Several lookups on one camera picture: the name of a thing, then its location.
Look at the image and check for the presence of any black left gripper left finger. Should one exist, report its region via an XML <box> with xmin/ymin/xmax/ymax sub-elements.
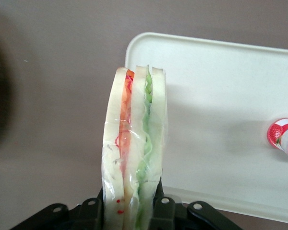
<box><xmin>76</xmin><ymin>188</ymin><xmax>105</xmax><ymax>230</ymax></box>

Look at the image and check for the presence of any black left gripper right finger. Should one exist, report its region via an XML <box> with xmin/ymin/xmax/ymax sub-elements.
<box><xmin>149</xmin><ymin>177</ymin><xmax>183</xmax><ymax>230</ymax></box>

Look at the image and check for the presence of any triangle sandwich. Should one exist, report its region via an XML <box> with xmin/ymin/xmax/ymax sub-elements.
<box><xmin>101</xmin><ymin>64</ymin><xmax>170</xmax><ymax>230</ymax></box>

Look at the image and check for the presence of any cream plastic tray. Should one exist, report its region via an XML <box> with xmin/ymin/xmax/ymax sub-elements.
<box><xmin>124</xmin><ymin>32</ymin><xmax>288</xmax><ymax>226</ymax></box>

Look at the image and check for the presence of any strawberry yogurt drink bottle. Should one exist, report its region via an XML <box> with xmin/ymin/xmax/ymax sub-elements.
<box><xmin>266</xmin><ymin>117</ymin><xmax>288</xmax><ymax>167</ymax></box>

